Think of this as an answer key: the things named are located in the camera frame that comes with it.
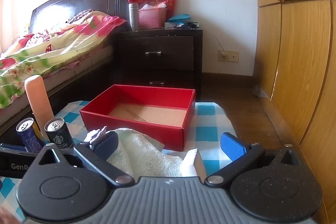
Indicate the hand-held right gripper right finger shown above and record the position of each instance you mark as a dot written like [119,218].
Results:
[232,146]

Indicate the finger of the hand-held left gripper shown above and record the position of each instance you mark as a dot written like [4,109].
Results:
[10,147]

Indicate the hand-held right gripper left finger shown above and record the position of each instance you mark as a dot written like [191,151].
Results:
[105,145]

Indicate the white plastic packet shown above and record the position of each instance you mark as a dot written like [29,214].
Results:
[95,134]

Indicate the red cardboard box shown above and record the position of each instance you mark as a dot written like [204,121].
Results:
[136,125]

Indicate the white towel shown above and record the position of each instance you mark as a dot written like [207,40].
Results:
[141,153]

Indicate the white sponge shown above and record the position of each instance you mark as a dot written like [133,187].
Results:
[190,163]

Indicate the blue drink can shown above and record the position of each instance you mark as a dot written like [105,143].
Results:
[27,137]

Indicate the blue checkered tablecloth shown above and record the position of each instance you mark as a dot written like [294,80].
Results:
[207,121]

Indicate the dark coffee can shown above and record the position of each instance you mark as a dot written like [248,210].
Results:
[61,137]

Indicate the peach ribbed bottle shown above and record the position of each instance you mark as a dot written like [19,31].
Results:
[39,103]

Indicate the clear plastic scrap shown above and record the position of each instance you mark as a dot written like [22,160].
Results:
[259,92]

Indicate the nightstand drawer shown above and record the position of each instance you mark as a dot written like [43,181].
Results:
[131,79]
[168,56]

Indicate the floral blanket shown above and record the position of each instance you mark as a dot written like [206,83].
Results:
[52,48]

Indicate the dark wooden nightstand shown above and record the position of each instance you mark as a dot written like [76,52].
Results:
[157,32]

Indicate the wooden wardrobe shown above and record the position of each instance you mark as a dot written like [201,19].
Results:
[302,43]

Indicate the pile of small dark items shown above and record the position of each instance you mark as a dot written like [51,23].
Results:
[187,25]

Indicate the steel thermos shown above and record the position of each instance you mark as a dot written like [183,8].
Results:
[133,16]

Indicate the pink plastic basket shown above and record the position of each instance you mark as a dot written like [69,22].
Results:
[152,18]

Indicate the blue paper sheet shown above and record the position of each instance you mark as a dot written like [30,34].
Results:
[179,18]

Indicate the white crumpled paper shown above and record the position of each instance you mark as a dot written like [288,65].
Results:
[155,6]

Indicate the beige wall outlet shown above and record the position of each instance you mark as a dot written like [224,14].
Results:
[229,56]

